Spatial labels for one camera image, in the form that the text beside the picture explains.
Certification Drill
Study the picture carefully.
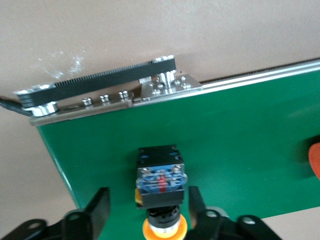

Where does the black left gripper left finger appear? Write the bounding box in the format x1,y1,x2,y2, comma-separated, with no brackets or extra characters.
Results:
0,186,111,240

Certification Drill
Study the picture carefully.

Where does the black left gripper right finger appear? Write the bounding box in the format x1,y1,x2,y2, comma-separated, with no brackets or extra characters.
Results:
188,185,284,240

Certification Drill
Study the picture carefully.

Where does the yellow push button switch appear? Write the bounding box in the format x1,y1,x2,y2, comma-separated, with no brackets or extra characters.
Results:
134,144,188,240

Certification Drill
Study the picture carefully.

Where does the orange cylinder white print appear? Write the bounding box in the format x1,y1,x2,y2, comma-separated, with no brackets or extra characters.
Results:
307,142,320,181

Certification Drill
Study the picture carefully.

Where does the green belt conveyor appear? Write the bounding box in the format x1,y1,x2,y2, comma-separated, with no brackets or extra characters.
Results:
13,54,320,220

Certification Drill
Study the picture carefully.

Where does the red black conveyor wire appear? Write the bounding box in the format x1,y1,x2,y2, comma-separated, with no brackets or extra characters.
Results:
0,95,35,118

